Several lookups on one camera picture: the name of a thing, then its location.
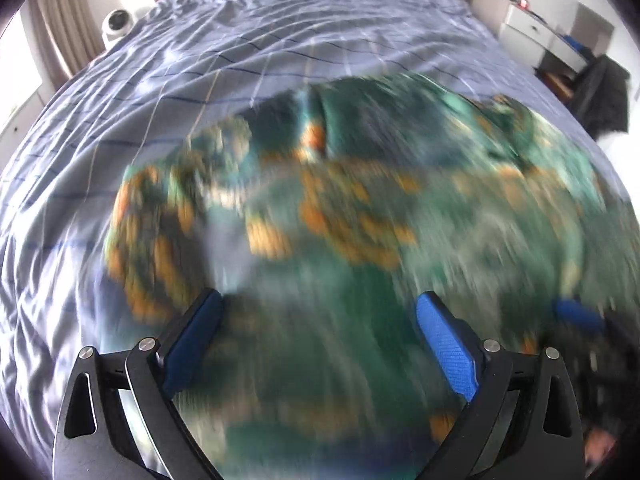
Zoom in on white desk with drawers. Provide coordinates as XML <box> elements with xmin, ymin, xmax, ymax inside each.
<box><xmin>466</xmin><ymin>0</ymin><xmax>603</xmax><ymax>78</ymax></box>

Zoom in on beige curtain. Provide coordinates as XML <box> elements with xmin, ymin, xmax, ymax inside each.
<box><xmin>26</xmin><ymin>0</ymin><xmax>103</xmax><ymax>83</ymax></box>

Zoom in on green printed padded jacket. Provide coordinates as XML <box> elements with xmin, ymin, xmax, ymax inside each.
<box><xmin>104</xmin><ymin>72</ymin><xmax>628</xmax><ymax>480</ymax></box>

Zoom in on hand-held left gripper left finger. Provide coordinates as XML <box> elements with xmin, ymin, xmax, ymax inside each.
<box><xmin>52</xmin><ymin>287</ymin><xmax>225</xmax><ymax>480</ymax></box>

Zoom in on white round fan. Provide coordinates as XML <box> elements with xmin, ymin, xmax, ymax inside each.
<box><xmin>101</xmin><ymin>9</ymin><xmax>139</xmax><ymax>42</ymax></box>

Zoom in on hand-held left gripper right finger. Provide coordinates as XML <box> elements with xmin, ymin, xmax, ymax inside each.
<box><xmin>415</xmin><ymin>291</ymin><xmax>587</xmax><ymax>480</ymax></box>

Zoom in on bed with blue striped duvet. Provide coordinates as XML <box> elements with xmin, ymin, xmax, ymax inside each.
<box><xmin>0</xmin><ymin>0</ymin><xmax>636</xmax><ymax>480</ymax></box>

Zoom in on black jacket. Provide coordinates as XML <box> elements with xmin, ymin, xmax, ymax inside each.
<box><xmin>569</xmin><ymin>54</ymin><xmax>632</xmax><ymax>137</ymax></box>

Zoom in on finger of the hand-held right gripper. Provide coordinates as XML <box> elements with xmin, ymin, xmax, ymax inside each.
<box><xmin>554</xmin><ymin>297</ymin><xmax>610</xmax><ymax>337</ymax></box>

